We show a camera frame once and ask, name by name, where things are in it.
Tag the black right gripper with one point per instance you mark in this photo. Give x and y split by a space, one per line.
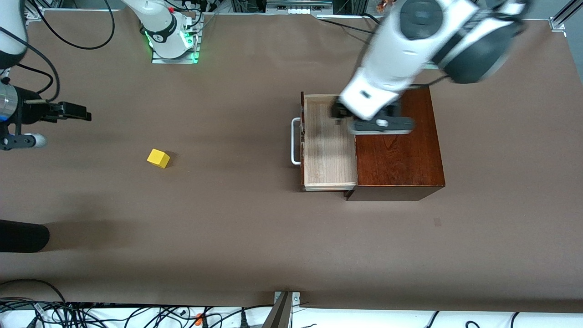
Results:
28 111

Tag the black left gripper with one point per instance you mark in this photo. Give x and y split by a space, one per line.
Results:
339 110

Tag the yellow wooden block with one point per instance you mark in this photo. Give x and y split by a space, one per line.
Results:
158 158

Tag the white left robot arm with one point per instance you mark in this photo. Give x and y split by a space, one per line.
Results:
401 45

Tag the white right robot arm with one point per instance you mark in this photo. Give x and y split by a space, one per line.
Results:
161 27

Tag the dark brown wooden cabinet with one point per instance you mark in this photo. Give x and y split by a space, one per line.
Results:
401 168

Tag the small orange figurine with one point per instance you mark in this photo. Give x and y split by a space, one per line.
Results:
382 5

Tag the grey power strip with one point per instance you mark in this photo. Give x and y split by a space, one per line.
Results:
298 5

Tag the black padded cylinder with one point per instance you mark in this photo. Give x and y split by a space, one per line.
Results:
23 236

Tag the small orange connector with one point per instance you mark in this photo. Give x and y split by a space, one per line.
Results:
199 319

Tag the perforated aluminium rail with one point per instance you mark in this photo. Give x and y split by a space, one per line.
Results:
36 13

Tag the metal frame bracket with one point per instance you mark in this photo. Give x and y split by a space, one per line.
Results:
282 314

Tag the aluminium frame corner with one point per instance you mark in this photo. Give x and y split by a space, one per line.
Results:
556 23

